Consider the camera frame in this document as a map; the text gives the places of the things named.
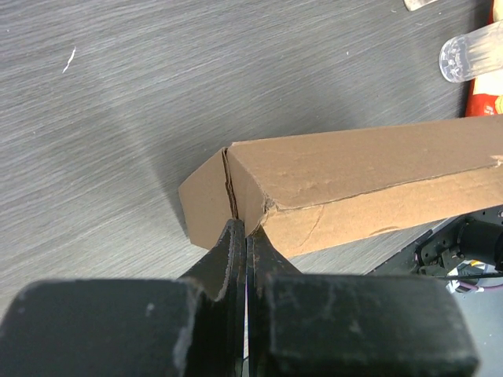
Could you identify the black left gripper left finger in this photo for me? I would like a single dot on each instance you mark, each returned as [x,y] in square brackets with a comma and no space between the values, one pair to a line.
[190,326]

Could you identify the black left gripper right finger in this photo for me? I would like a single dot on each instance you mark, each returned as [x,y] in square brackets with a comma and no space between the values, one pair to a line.
[350,325]

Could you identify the brown cardboard box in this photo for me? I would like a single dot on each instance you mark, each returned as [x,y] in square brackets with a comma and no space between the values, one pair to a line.
[315,191]

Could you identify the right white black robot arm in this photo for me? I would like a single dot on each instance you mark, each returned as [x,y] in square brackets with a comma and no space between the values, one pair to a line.
[465,252]

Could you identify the orange chips bag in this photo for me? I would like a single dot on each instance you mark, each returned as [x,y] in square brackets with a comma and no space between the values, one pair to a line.
[485,96]

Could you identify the clear plastic water bottle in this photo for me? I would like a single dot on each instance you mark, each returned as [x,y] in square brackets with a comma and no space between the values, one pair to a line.
[464,57]

